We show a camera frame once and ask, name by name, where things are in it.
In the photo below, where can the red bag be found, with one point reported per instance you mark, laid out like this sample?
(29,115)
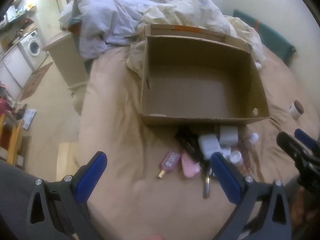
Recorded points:
(4,103)

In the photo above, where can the brown doormat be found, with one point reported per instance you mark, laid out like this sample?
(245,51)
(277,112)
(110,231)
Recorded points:
(37,77)

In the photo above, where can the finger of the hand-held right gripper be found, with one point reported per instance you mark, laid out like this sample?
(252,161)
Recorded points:
(287,142)
(303,137)

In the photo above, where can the person's right hand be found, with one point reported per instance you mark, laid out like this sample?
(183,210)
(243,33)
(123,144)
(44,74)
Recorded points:
(306,210)

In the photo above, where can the person's left hand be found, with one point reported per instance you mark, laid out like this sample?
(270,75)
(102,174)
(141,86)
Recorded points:
(152,237)

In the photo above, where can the cardboard box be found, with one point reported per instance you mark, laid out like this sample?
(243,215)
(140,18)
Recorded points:
(187,87)

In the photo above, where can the teal cushion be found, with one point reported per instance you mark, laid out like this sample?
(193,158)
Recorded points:
(270,37)

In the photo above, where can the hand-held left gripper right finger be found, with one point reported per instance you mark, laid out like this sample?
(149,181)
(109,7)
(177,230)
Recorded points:
(226,180)

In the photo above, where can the white washing machine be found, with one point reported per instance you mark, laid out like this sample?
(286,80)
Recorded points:
(33,47)

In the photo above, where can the lilac duvet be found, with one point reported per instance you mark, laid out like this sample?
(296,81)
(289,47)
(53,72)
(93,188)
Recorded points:
(100,22)

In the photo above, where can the wooden chair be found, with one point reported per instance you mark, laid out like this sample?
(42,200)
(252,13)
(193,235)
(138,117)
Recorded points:
(13,140)

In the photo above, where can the cluttered kitchen shelf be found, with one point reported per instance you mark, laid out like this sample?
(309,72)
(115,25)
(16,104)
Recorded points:
(17,12)

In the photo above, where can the white charger adapter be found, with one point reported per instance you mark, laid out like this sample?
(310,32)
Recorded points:
(228,135)

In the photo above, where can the small white round container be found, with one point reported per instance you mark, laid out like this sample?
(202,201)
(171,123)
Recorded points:
(258,65)

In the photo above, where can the white earbuds case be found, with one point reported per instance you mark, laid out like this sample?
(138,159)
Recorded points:
(208,145)

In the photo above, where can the black rectangular tube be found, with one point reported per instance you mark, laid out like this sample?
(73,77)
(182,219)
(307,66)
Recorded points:
(187,142)

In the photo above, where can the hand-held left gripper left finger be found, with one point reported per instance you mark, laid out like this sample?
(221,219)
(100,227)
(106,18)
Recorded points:
(91,177)

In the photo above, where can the pink oval case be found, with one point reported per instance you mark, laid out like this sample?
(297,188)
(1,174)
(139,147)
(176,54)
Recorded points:
(190,166)

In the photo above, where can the white pill bottle red label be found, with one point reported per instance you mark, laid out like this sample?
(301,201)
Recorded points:
(251,140)

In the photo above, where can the white cabinet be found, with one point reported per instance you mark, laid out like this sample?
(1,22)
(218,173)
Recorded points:
(15,65)

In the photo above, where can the bed with beige sheet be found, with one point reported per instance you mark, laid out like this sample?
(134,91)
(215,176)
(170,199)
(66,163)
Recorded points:
(120,120)

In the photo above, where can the cream printed blanket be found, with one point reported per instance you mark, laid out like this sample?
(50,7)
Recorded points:
(190,10)

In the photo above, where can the small white pill bottle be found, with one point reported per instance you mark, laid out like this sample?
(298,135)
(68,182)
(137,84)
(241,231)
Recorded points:
(236,157)

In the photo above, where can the dark pen-like tools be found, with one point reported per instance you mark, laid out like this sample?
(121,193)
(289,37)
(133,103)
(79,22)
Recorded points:
(206,187)

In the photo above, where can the white bathroom scale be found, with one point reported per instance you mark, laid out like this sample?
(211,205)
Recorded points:
(29,118)

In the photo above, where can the beige nightstand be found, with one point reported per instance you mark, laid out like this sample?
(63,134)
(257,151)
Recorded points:
(67,60)

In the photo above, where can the white jar with brown lid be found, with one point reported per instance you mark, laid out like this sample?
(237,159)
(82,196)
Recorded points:
(296,112)

